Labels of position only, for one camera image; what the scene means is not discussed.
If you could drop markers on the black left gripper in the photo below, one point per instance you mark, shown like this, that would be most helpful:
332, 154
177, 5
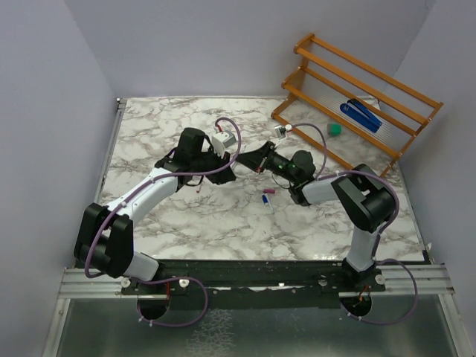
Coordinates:
222, 177

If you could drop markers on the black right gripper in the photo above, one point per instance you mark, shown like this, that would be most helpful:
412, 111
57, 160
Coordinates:
253, 159

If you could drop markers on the white pen blue end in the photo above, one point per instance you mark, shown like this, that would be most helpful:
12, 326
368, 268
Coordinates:
269, 203

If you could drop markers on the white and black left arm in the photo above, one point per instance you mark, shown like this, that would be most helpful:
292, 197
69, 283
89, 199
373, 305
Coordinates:
105, 238

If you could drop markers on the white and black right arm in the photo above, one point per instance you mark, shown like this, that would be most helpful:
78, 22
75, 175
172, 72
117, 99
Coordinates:
369, 201

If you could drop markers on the green cube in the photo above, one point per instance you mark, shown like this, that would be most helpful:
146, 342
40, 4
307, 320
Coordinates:
334, 129

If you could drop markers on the orange wooden rack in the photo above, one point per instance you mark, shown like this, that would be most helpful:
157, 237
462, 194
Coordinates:
326, 77

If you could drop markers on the blue stapler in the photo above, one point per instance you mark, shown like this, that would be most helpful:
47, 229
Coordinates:
357, 111

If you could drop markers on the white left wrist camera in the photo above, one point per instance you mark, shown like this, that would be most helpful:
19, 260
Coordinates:
220, 141

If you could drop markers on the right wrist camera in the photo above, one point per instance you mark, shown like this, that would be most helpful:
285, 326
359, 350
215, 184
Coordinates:
281, 133

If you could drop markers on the aluminium table frame rail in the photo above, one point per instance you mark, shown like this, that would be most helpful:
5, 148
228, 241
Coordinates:
100, 175

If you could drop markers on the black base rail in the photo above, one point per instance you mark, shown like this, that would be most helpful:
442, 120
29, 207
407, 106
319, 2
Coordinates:
254, 284

